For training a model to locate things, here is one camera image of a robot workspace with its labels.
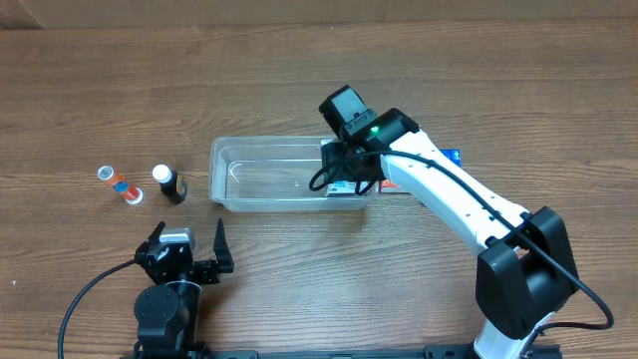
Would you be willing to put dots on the white medicine box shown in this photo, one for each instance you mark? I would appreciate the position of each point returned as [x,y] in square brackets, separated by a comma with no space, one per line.
[342,188]

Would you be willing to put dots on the dark syrup bottle white cap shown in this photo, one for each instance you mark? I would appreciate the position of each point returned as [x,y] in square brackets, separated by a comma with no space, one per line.
[171,183]

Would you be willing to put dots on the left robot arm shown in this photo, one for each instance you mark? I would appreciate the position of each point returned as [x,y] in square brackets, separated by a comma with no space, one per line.
[167,311]

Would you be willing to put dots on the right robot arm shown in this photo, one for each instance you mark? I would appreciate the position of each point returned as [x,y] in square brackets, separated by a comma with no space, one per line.
[525,266]

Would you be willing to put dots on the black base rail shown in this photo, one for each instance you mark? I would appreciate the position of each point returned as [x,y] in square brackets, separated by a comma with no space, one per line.
[429,352]

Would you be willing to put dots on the red medicine box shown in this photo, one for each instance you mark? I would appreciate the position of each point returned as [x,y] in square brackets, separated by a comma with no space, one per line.
[386,186]

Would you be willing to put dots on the orange vitamin tube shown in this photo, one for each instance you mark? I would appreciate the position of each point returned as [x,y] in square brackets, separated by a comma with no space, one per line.
[131,194]

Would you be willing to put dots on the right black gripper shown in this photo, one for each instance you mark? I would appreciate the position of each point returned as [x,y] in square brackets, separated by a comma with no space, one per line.
[334,170]

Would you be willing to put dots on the clear plastic container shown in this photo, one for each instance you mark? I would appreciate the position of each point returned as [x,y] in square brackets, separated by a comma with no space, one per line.
[272,174]

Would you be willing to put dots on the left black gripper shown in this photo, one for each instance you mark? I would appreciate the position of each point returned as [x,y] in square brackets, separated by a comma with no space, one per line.
[220,245]

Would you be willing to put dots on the blue medicine box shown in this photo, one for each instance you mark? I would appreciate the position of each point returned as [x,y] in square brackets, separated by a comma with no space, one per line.
[453,155]

